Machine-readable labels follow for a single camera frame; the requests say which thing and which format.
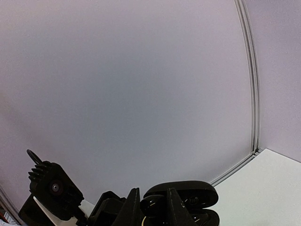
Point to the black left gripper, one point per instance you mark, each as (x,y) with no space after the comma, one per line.
(106,209)

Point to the front aluminium rail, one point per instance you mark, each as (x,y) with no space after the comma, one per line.
(9,207)

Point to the left table edge rail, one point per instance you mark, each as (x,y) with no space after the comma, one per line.
(235,168)

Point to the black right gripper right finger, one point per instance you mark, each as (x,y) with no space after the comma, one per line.
(177,214)

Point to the black stem earbud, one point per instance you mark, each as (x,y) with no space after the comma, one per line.
(152,205)

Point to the small black charging case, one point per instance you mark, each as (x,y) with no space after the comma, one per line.
(197,197)

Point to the left aluminium frame post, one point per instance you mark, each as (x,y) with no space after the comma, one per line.
(253,74)

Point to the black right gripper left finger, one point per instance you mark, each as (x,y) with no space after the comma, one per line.
(130,214)

